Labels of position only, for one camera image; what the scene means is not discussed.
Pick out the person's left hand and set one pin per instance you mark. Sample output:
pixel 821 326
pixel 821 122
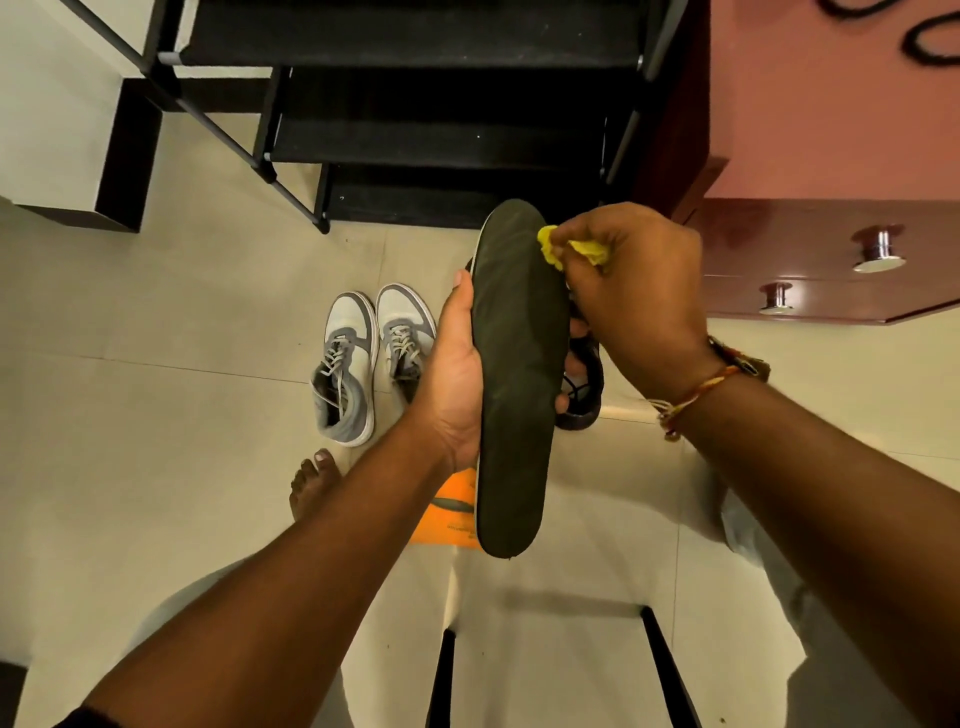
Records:
pixel 454 382

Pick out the person's right hand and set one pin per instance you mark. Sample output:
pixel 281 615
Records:
pixel 645 300

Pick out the person's left thumb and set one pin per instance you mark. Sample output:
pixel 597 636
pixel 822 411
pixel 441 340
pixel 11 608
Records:
pixel 459 311

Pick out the person's right fingers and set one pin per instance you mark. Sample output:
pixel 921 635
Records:
pixel 581 229

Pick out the yellow cleaning cloth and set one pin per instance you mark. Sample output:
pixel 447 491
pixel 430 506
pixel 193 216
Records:
pixel 559 251

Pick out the dark green shoe insole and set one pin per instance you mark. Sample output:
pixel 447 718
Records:
pixel 517 390

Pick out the person's left forearm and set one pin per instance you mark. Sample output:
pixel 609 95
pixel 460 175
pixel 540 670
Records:
pixel 300 577

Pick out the person's right forearm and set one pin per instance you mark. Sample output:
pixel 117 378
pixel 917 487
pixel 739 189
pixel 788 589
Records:
pixel 840 525

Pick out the grey white sneaker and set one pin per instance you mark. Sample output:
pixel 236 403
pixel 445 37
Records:
pixel 352 367
pixel 405 330

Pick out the black shoe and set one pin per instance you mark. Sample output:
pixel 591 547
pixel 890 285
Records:
pixel 585 390

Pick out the orange shoe insole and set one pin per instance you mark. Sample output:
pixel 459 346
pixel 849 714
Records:
pixel 454 517

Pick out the small silver cabinet knob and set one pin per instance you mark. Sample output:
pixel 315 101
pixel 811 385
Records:
pixel 776 298

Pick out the brown wrist band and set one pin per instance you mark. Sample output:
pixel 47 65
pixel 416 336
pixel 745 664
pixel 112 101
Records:
pixel 742 360

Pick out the black shoe rack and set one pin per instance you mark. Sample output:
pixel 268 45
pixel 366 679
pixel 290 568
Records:
pixel 420 90

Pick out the person's left foot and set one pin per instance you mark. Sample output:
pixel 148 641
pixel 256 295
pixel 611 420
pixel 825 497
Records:
pixel 311 484

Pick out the red-brown wooden cabinet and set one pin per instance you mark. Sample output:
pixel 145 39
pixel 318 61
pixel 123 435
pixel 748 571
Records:
pixel 817 135

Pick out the large silver cabinet knob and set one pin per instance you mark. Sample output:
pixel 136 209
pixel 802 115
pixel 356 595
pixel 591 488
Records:
pixel 877 251

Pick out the person's light grey shorts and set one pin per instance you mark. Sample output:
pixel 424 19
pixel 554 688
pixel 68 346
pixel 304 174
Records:
pixel 825 675

